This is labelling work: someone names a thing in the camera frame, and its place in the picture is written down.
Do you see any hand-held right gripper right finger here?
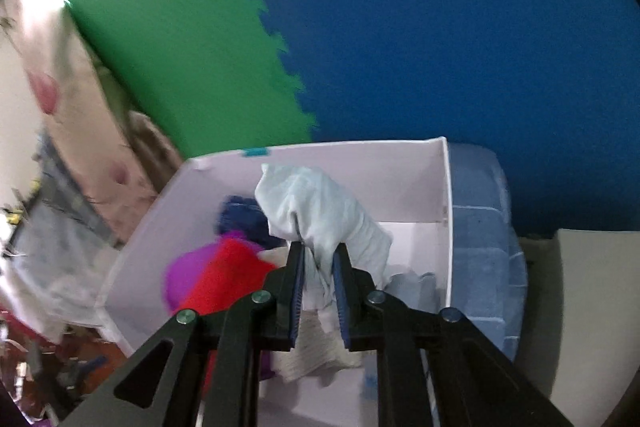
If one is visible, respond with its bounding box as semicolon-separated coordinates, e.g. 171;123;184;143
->
331;243;573;427

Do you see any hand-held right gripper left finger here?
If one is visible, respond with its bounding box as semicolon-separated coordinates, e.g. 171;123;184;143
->
60;241;307;427

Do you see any cream knit underwear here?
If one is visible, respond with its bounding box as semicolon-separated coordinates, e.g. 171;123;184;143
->
260;247;363;383

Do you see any red underwear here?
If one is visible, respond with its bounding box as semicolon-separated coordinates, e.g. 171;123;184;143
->
175;237;278;398

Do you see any grey underwear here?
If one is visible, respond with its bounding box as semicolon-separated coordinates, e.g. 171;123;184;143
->
385;271;446;314

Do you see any pale blue underwear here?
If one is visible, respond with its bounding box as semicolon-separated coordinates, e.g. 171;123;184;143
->
254;163;396;333

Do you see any navy dotted underwear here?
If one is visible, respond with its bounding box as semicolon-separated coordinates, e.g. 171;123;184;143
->
216;195;283;250

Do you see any purple underwear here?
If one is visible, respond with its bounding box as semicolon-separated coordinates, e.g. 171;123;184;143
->
164;234;277;380

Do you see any white shoe box teal print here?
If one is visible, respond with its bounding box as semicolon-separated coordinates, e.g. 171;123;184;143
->
102;137;456;427

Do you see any blue checked cloth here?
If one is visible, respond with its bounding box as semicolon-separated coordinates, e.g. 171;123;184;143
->
447;142;528;360

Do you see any brown satin cloth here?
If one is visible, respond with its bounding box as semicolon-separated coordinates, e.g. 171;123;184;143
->
125;109;185;190

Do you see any grey cabinet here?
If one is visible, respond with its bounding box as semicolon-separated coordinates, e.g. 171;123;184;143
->
515;229;640;418

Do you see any grey plaid bedding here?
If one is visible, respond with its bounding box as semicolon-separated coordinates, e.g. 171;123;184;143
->
15;132;121;258

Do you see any blue foam mat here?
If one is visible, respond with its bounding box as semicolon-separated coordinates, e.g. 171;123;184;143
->
185;0;636;240

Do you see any pink floral curtain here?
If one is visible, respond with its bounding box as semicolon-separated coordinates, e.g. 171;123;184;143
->
0;0;186;248

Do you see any green foam mat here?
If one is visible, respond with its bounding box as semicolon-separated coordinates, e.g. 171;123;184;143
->
65;0;318;160

